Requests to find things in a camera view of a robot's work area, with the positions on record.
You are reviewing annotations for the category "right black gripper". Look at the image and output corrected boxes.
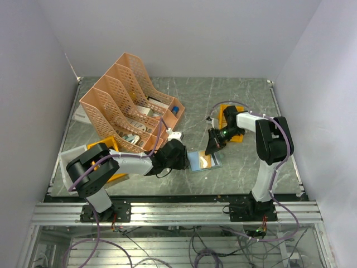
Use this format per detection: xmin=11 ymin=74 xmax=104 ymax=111
xmin=205 ymin=126 xmax=243 ymax=156

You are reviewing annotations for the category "silver credit card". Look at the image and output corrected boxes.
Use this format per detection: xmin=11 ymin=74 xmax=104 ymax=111
xmin=210 ymin=154 xmax=222 ymax=168

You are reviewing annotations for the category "patterned credit card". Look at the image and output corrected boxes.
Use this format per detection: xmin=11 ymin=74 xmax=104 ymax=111
xmin=199 ymin=154 xmax=211 ymax=169

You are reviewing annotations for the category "yellow bin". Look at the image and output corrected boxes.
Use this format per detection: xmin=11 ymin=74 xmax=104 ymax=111
xmin=219 ymin=104 xmax=245 ymax=142
xmin=86 ymin=136 xmax=127 ymax=184

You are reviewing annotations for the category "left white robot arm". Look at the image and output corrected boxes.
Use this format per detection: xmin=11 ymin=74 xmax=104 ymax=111
xmin=66 ymin=139 xmax=189 ymax=222

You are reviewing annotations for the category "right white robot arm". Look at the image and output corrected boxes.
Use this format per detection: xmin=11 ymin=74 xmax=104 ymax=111
xmin=205 ymin=106 xmax=294 ymax=221

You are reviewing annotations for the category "blue cylinder in organizer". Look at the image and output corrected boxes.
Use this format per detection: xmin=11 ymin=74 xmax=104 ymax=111
xmin=171 ymin=106 xmax=180 ymax=116

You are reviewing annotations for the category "pink file organizer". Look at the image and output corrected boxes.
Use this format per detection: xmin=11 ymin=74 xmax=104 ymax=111
xmin=80 ymin=52 xmax=185 ymax=152

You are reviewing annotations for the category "white paper sheet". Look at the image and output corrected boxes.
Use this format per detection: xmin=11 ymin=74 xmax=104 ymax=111
xmin=72 ymin=106 xmax=91 ymax=125

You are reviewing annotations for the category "white bin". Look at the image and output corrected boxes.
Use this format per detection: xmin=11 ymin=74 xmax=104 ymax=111
xmin=57 ymin=145 xmax=90 ymax=196

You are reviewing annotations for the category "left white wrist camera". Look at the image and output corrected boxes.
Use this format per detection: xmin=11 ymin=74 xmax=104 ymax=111
xmin=166 ymin=128 xmax=184 ymax=143

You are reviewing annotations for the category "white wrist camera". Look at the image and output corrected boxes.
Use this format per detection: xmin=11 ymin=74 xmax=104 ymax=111
xmin=206 ymin=116 xmax=218 ymax=128
xmin=166 ymin=128 xmax=184 ymax=143

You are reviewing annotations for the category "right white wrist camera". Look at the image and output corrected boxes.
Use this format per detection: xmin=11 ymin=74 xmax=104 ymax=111
xmin=206 ymin=116 xmax=218 ymax=128

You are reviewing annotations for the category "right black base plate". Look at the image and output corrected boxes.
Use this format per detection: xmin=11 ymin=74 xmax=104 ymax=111
xmin=222 ymin=194 xmax=277 ymax=222

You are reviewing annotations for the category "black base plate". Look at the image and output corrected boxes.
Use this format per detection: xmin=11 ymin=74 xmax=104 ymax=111
xmin=222 ymin=194 xmax=277 ymax=222
xmin=80 ymin=200 xmax=132 ymax=223

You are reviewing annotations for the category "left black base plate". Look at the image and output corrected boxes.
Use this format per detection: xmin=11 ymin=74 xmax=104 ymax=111
xmin=80 ymin=200 xmax=132 ymax=223

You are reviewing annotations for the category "aluminium rail frame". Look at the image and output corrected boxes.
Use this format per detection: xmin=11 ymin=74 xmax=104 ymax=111
xmin=17 ymin=201 xmax=337 ymax=267

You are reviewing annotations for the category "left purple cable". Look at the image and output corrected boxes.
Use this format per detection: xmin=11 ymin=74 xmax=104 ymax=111
xmin=66 ymin=117 xmax=171 ymax=232

